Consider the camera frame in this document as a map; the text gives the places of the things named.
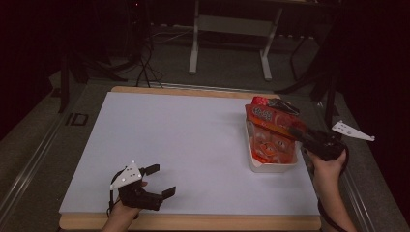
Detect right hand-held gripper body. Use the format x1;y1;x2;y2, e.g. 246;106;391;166
303;120;376;162

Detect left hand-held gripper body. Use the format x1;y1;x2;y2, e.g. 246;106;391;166
109;160;163;212

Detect orange snack packet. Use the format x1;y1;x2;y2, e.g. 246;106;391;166
245;103;308;165

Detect red and black seasoning packet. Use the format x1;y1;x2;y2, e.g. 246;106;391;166
250;96;301;117

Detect white cardboard box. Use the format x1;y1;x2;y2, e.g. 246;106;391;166
245;119;301;173

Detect person's left hand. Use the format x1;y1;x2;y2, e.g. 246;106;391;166
109;198;144;224

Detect person's right hand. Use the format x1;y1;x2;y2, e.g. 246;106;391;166
307;149;348;182

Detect white table mat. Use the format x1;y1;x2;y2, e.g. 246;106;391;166
59;91;320;217

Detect wooden table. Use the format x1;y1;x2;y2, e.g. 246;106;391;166
58;85;322;231

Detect black tripod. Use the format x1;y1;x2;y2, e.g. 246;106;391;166
275;18;342;131

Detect black stand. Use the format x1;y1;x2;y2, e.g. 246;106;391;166
57;47;129;114

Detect white metal stand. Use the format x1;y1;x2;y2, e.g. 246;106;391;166
188;0;284;81

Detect metal floor rail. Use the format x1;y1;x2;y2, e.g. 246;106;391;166
313;101;376;232
0;109;73;221

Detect black floor cables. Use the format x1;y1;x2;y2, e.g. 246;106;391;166
133;28;167;89

